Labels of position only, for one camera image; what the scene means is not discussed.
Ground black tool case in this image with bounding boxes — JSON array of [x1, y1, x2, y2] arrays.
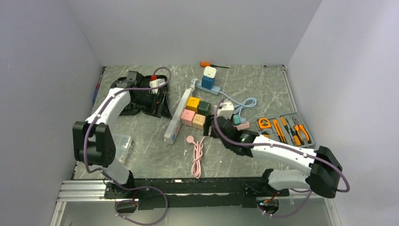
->
[[120, 75, 172, 119]]

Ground beige cube socket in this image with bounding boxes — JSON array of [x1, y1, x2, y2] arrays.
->
[[192, 114, 206, 129]]

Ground dark green cube socket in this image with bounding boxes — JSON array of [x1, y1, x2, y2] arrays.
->
[[197, 101, 211, 116]]

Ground light blue cable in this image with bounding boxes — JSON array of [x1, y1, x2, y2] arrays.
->
[[218, 92, 258, 117]]

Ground light blue power strip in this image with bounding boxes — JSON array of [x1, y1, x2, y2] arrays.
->
[[195, 83, 221, 95]]

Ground pink cube socket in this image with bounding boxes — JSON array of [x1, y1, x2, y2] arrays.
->
[[180, 109, 196, 126]]

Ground yellow cube socket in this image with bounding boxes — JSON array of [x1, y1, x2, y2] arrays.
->
[[186, 97, 200, 113]]

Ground blue cube socket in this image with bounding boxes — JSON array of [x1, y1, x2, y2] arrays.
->
[[201, 76, 215, 89]]

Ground pink cable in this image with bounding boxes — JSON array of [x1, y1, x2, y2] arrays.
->
[[185, 135, 207, 179]]

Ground white long power strip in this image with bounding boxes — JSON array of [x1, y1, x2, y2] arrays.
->
[[164, 89, 193, 145]]

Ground grey tool tray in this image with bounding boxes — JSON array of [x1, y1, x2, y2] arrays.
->
[[256, 111, 314, 148]]

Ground clear plastic screw box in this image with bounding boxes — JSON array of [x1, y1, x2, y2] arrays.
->
[[112, 133, 133, 163]]

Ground teal plug adapter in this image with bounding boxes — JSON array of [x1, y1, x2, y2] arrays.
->
[[232, 115, 241, 126]]

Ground pink power strip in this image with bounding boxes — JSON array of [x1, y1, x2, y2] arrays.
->
[[235, 121, 250, 130]]

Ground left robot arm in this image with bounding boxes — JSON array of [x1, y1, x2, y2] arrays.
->
[[72, 72, 144, 198]]

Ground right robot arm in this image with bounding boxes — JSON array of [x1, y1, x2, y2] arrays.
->
[[204, 115, 350, 199]]

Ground white charger plug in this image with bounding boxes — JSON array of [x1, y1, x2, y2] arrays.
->
[[203, 66, 217, 79]]

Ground orange tape measure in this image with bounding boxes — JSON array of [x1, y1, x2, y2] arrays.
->
[[257, 118, 272, 130]]

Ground orange utility knife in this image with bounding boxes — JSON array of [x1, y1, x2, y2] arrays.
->
[[272, 119, 287, 143]]

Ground orange pliers in tray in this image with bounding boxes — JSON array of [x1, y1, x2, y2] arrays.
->
[[292, 116, 311, 145]]

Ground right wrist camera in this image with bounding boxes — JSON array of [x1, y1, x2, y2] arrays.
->
[[216, 102, 234, 120]]

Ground blue pen at wall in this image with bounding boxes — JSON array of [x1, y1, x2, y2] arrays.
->
[[92, 75, 103, 104]]

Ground orange handled screwdriver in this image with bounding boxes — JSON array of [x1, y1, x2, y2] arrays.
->
[[200, 62, 229, 69]]

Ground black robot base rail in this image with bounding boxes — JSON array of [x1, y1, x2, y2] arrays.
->
[[104, 177, 289, 210]]

